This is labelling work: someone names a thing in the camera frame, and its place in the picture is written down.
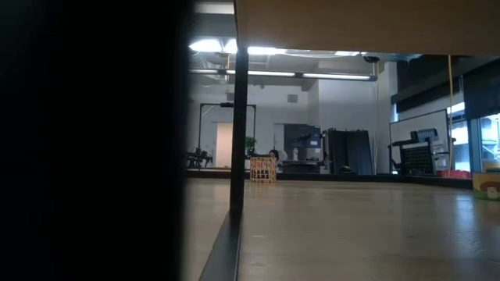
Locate green potted plant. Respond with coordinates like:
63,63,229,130
245,136,258,159

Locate yellow green mushroom can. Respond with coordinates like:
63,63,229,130
471,171,500,202

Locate white door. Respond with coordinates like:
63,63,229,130
215,122,234,169

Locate person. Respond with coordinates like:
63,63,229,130
267,148,284,173

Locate dark background desk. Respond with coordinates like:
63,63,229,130
280,158,327,175

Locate black folding panels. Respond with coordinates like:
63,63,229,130
327,127,375,176

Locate black shelf corner post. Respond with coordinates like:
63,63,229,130
0,0,191,281

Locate black background station frame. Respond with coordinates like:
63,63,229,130
197,101,258,169

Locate long ceiling light bar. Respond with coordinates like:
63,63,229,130
188,68,378,82

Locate bright ceiling light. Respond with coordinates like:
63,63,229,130
188,37,288,56

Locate spicy black beans can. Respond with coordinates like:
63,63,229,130
249,155,277,183

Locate red bins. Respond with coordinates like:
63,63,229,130
435,169,473,180

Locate black window blind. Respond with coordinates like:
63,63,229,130
462,58,500,121

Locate black pegboard cart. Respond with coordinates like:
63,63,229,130
387,127,457,176

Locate whiteboard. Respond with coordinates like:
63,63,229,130
388,108,450,173

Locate wooden shelf board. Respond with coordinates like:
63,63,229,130
234,0,500,57

